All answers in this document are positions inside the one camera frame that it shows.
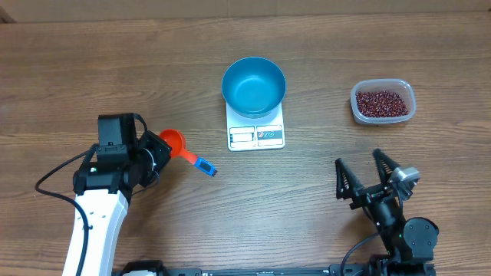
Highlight red beans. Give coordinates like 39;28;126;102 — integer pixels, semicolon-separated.
355;90;409;118

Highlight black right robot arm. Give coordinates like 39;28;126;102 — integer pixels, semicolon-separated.
335;149;440;275

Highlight clear plastic container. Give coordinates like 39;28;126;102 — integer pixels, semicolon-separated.
350;78;417;125

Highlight blue metal bowl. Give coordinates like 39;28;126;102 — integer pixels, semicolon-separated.
221;57;287;118

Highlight white digital kitchen scale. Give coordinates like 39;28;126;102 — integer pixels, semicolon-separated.
226;104;285;152

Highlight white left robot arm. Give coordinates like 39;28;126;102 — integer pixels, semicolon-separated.
62;131;176;275

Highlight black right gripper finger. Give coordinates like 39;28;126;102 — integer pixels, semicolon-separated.
335;158;364;199
373;149;400;183

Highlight red measuring scoop blue handle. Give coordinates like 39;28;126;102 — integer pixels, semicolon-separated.
159;129;217;176

